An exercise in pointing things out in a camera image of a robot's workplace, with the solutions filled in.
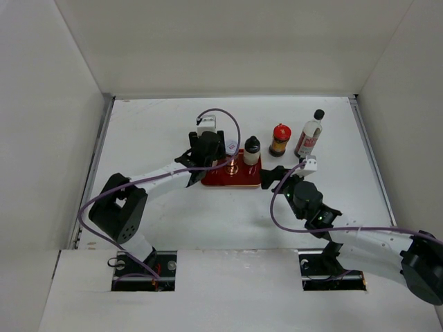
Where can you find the red lacquer tray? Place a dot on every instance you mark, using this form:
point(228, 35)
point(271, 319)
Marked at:
point(238, 174)

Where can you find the black-cap white salt bottle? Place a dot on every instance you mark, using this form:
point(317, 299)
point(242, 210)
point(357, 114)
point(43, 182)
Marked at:
point(251, 151)

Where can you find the white-lid seasoning jar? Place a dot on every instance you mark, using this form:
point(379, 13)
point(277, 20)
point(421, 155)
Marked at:
point(232, 152)

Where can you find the red-cap dark sauce bottle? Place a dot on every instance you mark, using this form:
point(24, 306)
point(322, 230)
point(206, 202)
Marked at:
point(280, 137)

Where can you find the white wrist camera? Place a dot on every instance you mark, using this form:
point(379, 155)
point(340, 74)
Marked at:
point(309, 166)
point(206, 123)

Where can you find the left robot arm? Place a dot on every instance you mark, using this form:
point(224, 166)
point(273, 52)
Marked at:
point(119, 214)

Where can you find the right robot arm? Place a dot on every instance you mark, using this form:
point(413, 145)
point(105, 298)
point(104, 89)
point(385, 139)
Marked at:
point(412, 259)

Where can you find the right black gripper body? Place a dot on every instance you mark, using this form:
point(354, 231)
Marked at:
point(288, 189)

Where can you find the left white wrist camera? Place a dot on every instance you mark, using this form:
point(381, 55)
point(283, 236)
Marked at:
point(206, 123)

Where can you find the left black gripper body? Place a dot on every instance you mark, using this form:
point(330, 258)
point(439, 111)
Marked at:
point(219, 155)

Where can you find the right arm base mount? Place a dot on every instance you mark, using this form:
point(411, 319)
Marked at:
point(321, 271)

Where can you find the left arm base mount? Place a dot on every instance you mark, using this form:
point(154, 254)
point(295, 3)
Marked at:
point(129, 276)

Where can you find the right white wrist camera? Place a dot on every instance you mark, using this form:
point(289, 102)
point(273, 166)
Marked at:
point(309, 166)

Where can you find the tall vinegar bottle black cap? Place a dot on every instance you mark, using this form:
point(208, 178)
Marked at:
point(309, 135)

